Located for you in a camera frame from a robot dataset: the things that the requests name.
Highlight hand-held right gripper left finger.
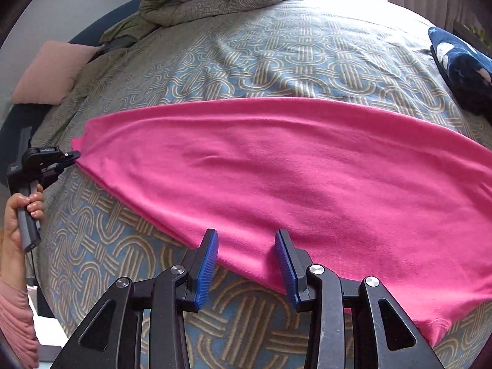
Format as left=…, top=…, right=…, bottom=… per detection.
left=50, top=228, right=220, bottom=369

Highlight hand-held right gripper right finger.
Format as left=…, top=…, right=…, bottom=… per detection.
left=274, top=228, right=446, bottom=369

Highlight pink pants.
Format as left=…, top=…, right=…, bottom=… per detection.
left=71, top=98, right=492, bottom=348

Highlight person's left forearm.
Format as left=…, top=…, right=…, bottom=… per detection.
left=0, top=231, right=41, bottom=367

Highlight person's left hand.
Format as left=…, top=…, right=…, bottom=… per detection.
left=4, top=191, right=45, bottom=247

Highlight pink pillow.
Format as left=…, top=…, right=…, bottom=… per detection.
left=11, top=40, right=102, bottom=104

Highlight blue headboard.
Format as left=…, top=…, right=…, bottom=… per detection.
left=0, top=0, right=145, bottom=150

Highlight bed with patterned cover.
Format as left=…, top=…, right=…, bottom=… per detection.
left=0, top=0, right=492, bottom=369

